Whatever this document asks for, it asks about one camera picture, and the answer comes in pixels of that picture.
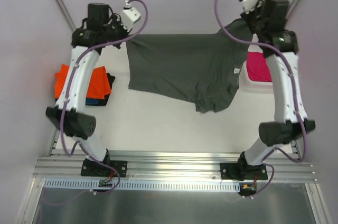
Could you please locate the pink t shirt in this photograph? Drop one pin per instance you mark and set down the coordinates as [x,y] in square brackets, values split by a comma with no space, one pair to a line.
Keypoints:
[257,68]

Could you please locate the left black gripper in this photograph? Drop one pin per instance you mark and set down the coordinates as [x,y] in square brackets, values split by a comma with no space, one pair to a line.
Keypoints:
[118,34]

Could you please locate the aluminium mounting rail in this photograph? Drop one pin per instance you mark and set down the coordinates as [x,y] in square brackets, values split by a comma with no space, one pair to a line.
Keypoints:
[171,166]

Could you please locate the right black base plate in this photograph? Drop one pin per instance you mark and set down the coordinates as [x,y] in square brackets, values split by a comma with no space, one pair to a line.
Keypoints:
[239,172]

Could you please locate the black folded t shirt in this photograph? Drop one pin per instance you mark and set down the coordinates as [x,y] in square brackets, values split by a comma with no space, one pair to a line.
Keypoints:
[111,80]

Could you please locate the white plastic basket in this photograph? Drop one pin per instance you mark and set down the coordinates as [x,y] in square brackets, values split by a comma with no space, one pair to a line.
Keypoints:
[262,87]

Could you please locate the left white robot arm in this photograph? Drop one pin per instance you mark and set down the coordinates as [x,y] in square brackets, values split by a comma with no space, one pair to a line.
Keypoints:
[102,27]

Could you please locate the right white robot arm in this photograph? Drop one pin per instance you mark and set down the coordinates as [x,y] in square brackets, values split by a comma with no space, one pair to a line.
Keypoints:
[290,118]

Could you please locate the blue folded t shirt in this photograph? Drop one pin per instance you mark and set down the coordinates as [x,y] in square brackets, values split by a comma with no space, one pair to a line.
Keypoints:
[92,102]

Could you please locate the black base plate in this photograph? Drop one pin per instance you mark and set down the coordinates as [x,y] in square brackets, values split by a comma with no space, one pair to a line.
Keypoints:
[93,169]
[239,172]

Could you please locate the dark grey t shirt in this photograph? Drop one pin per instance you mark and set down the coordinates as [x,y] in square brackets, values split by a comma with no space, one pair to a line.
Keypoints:
[199,68]

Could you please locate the white slotted cable duct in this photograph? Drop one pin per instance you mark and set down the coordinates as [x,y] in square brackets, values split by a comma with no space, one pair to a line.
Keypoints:
[95,184]

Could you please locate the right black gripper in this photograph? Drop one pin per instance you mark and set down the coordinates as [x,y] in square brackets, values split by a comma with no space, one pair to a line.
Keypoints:
[251,22]

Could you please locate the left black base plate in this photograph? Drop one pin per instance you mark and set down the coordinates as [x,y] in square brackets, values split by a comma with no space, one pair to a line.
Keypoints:
[93,169]

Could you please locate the orange folded t shirt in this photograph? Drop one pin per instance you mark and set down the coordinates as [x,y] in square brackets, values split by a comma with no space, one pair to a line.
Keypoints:
[98,85]

